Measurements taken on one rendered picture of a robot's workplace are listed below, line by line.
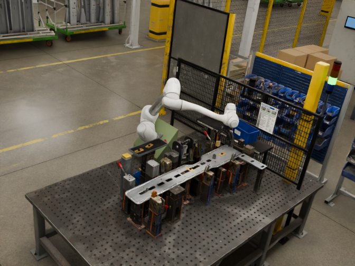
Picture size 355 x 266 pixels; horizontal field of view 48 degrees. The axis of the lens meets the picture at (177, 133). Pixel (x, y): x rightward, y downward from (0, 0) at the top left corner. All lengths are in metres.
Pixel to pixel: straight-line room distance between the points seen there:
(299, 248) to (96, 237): 2.34
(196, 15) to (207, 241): 3.63
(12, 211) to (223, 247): 2.46
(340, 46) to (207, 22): 4.90
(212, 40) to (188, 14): 0.59
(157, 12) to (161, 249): 8.60
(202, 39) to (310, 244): 3.17
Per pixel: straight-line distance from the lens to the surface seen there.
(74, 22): 11.02
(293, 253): 4.64
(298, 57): 7.87
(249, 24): 7.92
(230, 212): 3.76
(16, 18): 10.18
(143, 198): 3.26
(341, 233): 5.17
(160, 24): 11.22
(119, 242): 3.31
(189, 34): 6.18
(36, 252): 4.27
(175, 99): 3.65
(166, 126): 4.29
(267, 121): 4.24
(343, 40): 10.13
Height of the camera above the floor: 3.00
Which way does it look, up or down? 28 degrees down
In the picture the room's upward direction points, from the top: 7 degrees clockwise
